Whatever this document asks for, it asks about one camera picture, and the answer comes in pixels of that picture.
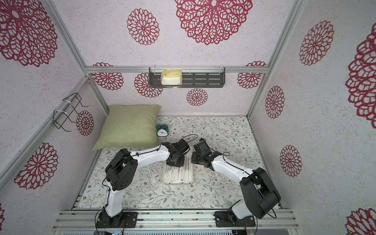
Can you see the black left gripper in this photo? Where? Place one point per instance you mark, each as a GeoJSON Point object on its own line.
{"type": "Point", "coordinates": [181, 164]}

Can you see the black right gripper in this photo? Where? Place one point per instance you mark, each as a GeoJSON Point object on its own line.
{"type": "Point", "coordinates": [198, 159]}

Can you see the straw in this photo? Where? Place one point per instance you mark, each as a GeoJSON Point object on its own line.
{"type": "Point", "coordinates": [151, 175]}

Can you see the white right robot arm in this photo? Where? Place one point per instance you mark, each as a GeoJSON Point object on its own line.
{"type": "Point", "coordinates": [260, 195]}

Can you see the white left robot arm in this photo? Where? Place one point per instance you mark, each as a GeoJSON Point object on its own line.
{"type": "Point", "coordinates": [121, 170]}

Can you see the white plastic storage tray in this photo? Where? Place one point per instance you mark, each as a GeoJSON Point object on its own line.
{"type": "Point", "coordinates": [173, 175]}

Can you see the teal alarm clock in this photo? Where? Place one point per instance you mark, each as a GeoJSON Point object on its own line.
{"type": "Point", "coordinates": [162, 130]}

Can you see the green linen pillow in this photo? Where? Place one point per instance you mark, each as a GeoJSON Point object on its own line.
{"type": "Point", "coordinates": [129, 126]}

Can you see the yellow sponge pack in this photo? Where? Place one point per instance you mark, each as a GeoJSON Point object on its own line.
{"type": "Point", "coordinates": [171, 78]}

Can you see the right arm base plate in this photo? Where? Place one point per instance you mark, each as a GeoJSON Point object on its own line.
{"type": "Point", "coordinates": [228, 219]}

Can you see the dark metal wall shelf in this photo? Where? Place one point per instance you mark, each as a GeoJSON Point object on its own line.
{"type": "Point", "coordinates": [191, 79]}

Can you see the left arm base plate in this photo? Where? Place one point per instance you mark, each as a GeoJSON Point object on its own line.
{"type": "Point", "coordinates": [122, 220]}

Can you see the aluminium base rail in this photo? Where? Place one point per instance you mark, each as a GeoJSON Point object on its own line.
{"type": "Point", "coordinates": [173, 220]}

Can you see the black wire wall rack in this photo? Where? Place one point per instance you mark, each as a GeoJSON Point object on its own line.
{"type": "Point", "coordinates": [70, 105]}

